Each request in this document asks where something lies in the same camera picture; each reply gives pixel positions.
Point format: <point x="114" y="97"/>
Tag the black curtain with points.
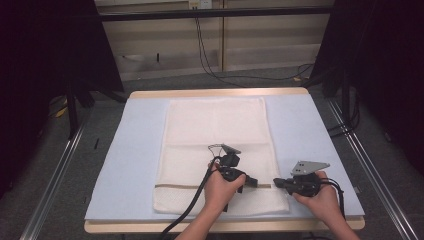
<point x="386" y="73"/>
<point x="40" y="83"/>

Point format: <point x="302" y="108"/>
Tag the yellow tape piece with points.
<point x="61" y="112"/>

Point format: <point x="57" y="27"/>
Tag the wooden table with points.
<point x="216" y="92"/>

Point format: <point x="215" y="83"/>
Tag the small black floor object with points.
<point x="96" y="143"/>

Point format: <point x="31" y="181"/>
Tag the white wall socket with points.
<point x="200" y="4"/>

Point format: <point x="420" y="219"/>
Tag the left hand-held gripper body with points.
<point x="230" y="161"/>

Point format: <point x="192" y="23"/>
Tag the black horizontal metal bar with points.
<point x="216" y="14"/>

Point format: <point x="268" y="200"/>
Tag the white towel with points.
<point x="213" y="126"/>

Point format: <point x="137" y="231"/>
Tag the light blue table mat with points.
<point x="300" y="133"/>

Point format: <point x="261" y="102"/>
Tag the person's right hand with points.
<point x="323" y="203"/>

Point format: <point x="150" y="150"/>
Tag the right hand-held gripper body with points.
<point x="305" y="185"/>

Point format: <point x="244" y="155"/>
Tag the black metal stand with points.
<point x="71" y="113"/>

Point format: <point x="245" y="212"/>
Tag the aluminium floor rail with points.
<point x="53" y="186"/>
<point x="373" y="173"/>

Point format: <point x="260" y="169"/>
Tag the person's left hand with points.
<point x="218" y="193"/>

